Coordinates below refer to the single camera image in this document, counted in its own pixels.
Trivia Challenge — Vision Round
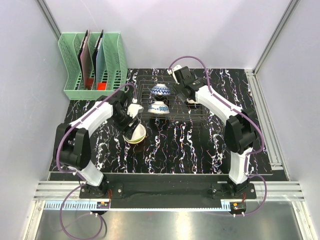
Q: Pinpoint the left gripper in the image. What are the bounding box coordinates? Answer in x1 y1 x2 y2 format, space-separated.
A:
111 109 140 140

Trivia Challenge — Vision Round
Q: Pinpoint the green patterned bowl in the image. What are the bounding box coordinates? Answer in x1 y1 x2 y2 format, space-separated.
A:
123 123 147 144

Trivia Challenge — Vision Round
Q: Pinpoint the blue floral white bowl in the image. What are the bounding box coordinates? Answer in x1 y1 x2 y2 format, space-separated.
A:
148 101 170 115

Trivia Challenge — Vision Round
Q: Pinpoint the cream mandala pattern bowl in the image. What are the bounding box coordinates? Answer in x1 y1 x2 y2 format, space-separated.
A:
186 99 198 104

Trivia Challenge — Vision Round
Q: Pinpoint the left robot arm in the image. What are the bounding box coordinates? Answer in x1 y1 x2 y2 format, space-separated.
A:
53 90 144 198

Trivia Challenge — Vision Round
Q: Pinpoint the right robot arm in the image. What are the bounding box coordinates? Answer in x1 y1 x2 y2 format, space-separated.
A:
171 65 261 199

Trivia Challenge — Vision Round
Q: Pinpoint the black marble pattern mat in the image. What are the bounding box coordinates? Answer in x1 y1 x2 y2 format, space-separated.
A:
49 67 291 181

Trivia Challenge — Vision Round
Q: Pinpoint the blue zigzag pattern bowl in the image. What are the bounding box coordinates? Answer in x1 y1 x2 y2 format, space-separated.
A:
151 83 171 96

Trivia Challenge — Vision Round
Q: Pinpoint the dark red block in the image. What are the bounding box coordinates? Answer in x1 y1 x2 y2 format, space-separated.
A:
85 77 94 90

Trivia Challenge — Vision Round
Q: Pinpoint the green plastic file organizer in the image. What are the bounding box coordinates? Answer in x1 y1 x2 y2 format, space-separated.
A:
58 31 128 100

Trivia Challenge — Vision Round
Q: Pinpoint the light blue board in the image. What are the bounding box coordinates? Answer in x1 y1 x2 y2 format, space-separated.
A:
92 30 105 87

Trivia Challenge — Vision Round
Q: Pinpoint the left orange connector box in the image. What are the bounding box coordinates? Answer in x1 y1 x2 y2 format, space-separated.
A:
96 201 111 209

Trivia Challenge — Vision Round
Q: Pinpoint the orange connector box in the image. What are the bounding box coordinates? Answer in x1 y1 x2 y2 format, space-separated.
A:
96 201 111 209
230 201 247 212

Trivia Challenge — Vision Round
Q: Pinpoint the right orange connector box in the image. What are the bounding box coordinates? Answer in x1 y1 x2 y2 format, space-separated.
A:
230 201 247 212

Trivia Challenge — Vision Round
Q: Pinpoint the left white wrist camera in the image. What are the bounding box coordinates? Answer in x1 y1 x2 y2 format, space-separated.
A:
126 98 144 119

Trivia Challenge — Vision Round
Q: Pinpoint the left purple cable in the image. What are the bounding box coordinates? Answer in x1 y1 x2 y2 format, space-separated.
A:
55 83 138 239

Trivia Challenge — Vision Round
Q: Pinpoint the purple cable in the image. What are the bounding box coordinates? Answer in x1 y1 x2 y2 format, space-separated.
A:
55 83 138 239
167 56 268 216

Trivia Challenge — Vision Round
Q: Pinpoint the wire dish rack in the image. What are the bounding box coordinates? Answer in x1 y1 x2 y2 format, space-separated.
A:
136 75 210 122

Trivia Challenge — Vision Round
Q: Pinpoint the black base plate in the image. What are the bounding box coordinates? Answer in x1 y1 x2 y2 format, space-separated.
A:
71 173 257 211

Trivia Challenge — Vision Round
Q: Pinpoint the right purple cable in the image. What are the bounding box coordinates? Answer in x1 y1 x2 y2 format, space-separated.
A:
167 56 268 216

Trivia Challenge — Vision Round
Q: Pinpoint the aluminium frame rail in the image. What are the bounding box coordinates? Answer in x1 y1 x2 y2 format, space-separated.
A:
33 181 305 202

